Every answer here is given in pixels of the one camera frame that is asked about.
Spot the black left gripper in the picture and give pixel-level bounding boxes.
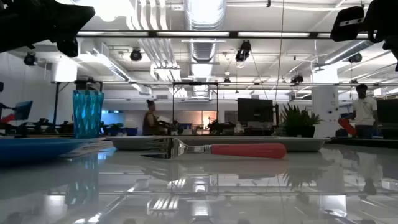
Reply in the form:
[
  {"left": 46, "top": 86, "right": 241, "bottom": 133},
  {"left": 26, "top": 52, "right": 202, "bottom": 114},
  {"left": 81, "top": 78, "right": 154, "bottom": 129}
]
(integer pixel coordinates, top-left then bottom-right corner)
[{"left": 0, "top": 0, "right": 96, "bottom": 58}]

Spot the blue translucent plastic cup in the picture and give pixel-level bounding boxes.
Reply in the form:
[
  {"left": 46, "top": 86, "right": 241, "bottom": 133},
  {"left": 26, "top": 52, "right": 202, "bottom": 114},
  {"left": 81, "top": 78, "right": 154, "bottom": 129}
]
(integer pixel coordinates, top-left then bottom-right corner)
[{"left": 72, "top": 89, "right": 105, "bottom": 139}]

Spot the blue plate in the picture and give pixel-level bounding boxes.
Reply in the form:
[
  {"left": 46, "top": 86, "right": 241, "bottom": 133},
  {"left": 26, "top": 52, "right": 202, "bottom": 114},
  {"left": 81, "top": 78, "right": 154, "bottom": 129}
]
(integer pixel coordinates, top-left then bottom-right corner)
[{"left": 0, "top": 136, "right": 103, "bottom": 163}]

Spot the red-handled metal fork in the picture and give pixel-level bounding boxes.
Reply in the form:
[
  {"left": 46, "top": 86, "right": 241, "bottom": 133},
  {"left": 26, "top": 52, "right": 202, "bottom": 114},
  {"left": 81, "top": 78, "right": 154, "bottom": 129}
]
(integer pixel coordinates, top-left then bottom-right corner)
[{"left": 140, "top": 137, "right": 287, "bottom": 160}]

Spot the grey plastic tray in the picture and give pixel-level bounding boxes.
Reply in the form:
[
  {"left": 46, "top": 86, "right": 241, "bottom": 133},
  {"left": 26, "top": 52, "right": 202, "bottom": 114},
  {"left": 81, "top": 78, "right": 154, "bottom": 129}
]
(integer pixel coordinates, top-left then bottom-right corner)
[{"left": 105, "top": 135, "right": 332, "bottom": 153}]

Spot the black ceiling spot lamp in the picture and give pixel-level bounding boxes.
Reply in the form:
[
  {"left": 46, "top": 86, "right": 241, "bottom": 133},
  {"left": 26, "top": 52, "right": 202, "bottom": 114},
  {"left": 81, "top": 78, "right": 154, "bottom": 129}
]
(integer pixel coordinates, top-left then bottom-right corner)
[
  {"left": 24, "top": 52, "right": 39, "bottom": 66},
  {"left": 348, "top": 52, "right": 363, "bottom": 64},
  {"left": 129, "top": 48, "right": 143, "bottom": 62},
  {"left": 235, "top": 40, "right": 252, "bottom": 62}
]

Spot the standing person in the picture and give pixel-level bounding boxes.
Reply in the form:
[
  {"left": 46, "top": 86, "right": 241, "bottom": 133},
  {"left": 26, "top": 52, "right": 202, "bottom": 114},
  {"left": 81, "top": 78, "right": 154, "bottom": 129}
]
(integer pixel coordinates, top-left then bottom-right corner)
[{"left": 352, "top": 83, "right": 379, "bottom": 139}]

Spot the large dark screen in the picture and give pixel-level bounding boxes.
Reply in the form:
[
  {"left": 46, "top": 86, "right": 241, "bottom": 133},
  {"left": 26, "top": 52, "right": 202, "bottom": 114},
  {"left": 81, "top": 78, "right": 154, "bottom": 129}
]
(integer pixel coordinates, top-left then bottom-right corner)
[{"left": 376, "top": 98, "right": 398, "bottom": 139}]

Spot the white room pillar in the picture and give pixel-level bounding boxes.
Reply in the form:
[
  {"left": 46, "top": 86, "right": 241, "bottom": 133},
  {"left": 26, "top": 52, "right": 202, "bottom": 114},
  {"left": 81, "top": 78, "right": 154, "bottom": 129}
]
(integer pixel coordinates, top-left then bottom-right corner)
[{"left": 312, "top": 67, "right": 340, "bottom": 139}]

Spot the blue tilted screen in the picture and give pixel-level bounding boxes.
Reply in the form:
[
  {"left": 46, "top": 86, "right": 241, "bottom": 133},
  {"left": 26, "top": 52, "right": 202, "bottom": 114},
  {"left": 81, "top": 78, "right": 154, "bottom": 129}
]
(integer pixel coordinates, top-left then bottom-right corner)
[{"left": 14, "top": 100, "right": 34, "bottom": 121}]

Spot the red curved object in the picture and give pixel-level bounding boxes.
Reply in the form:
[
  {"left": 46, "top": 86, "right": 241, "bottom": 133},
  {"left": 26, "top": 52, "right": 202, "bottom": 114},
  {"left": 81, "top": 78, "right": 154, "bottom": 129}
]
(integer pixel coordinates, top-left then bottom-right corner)
[{"left": 338, "top": 118, "right": 358, "bottom": 137}]

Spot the seated person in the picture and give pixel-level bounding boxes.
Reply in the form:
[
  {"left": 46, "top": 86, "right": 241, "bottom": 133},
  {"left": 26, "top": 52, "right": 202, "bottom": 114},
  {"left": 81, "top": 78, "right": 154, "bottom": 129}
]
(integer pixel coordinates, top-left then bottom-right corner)
[{"left": 142, "top": 99, "right": 170, "bottom": 136}]

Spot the small potted green plant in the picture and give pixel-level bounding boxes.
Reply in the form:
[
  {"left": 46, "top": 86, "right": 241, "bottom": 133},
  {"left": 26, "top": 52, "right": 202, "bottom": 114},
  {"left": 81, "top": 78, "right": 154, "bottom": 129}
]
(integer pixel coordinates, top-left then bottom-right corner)
[{"left": 279, "top": 103, "right": 323, "bottom": 138}]

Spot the black computer monitor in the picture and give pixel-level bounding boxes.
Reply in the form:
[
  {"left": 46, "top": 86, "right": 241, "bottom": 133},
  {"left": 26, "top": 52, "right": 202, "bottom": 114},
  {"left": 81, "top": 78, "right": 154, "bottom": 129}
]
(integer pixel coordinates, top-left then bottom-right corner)
[{"left": 237, "top": 98, "right": 274, "bottom": 124}]

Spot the thin hanging black cable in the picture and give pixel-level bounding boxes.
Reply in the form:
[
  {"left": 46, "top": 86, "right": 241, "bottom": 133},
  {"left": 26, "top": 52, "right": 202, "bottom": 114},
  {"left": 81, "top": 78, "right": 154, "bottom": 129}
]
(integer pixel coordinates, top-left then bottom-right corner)
[{"left": 273, "top": 0, "right": 285, "bottom": 105}]

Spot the black aluminium table frame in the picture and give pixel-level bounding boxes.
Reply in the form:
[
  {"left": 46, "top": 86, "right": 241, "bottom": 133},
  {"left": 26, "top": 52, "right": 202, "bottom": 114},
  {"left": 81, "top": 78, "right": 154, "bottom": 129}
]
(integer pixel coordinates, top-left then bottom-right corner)
[{"left": 328, "top": 136, "right": 398, "bottom": 149}]

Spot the silver ceiling air duct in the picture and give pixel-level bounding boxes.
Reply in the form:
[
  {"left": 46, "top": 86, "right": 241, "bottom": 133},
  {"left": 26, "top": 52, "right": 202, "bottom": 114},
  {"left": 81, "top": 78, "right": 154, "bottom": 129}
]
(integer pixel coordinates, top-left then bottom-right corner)
[{"left": 183, "top": 0, "right": 228, "bottom": 97}]

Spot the black distant rig frame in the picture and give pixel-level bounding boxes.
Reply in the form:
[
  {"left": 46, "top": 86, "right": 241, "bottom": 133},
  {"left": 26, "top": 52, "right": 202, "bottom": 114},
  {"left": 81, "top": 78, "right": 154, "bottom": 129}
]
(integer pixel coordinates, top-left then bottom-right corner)
[{"left": 172, "top": 82, "right": 220, "bottom": 133}]

